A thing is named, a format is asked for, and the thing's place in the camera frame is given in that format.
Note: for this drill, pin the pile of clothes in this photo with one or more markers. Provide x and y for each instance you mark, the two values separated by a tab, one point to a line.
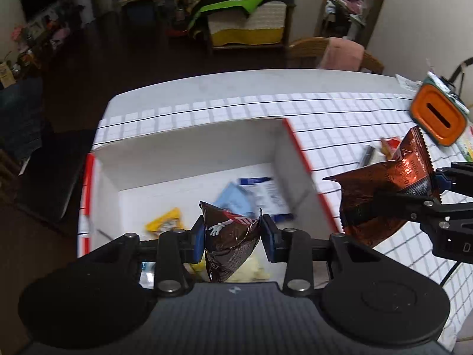
347	7

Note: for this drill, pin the pink cloth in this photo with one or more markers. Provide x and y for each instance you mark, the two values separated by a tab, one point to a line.
343	53

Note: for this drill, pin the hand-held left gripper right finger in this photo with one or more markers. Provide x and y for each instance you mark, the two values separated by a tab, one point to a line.
269	240

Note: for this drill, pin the red patterned snack packet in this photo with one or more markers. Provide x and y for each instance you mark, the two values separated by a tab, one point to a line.
391	148

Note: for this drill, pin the white cardboard box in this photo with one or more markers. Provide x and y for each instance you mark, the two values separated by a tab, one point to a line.
166	162

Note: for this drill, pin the silver and green snack packet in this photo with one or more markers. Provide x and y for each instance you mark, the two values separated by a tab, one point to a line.
369	155

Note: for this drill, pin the white and blue snack packet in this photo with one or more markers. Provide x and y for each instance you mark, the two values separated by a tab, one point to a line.
269	196

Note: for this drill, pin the brown triangular snack packet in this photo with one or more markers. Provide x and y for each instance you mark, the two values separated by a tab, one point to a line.
229	244

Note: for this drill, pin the copper red foil snack packet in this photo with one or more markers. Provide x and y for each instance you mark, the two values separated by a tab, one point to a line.
369	177

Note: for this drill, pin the white grid tablecloth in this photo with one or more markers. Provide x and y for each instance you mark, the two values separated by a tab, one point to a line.
332	118

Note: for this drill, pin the wooden chair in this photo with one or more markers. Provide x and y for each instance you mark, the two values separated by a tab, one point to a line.
306	50

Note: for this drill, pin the sofa with white yellow cover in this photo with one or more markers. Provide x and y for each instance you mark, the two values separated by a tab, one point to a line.
251	26

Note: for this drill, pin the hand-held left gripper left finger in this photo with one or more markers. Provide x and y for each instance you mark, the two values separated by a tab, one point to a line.
198	240

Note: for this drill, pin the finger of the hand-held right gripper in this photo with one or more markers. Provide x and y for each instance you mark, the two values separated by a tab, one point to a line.
406	203
440	183

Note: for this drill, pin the white paper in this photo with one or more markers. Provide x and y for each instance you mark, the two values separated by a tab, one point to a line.
406	85

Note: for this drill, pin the yellow snack packet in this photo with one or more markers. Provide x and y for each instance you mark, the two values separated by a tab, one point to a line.
162	225

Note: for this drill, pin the light blue snack packet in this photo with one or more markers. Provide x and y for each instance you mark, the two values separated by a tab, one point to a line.
232	196

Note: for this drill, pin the green and black jacket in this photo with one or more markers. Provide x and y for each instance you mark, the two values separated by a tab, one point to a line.
255	0

